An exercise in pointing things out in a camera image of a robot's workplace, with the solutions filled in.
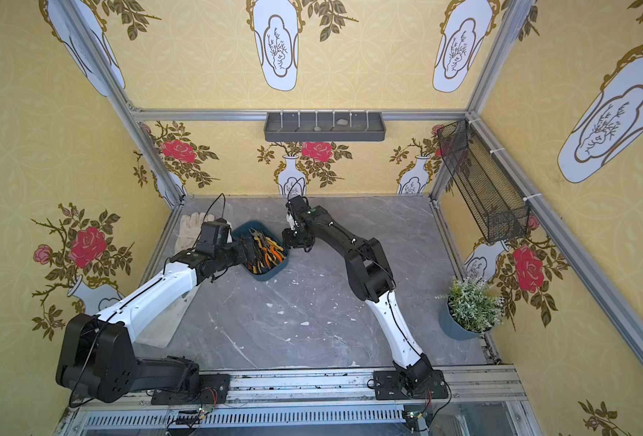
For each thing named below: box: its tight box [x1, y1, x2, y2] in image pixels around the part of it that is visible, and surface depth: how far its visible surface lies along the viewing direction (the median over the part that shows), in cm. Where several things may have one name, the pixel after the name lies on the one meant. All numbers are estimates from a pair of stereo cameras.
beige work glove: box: [174, 212, 216, 253], surface depth 112 cm
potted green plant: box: [435, 276, 505, 341], surface depth 75 cm
